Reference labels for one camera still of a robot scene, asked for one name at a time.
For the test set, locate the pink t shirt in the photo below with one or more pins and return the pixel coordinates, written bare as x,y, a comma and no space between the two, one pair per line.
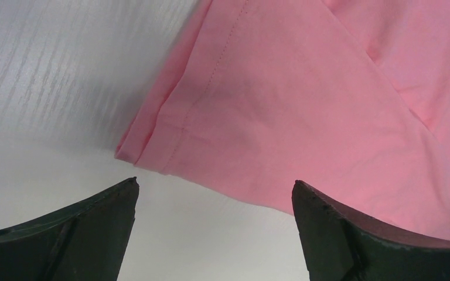
352,97

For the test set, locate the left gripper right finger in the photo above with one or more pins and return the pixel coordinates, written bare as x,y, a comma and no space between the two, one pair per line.
341,243

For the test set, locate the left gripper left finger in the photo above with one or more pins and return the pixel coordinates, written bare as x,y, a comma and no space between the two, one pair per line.
83,241

